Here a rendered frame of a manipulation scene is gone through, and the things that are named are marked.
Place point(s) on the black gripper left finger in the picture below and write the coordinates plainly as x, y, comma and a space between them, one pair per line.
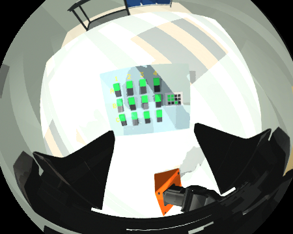
85, 170

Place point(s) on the pale grey switch panel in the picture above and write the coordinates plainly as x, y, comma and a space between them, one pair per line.
147, 98

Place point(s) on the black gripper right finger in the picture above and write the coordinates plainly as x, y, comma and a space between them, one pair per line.
227, 155

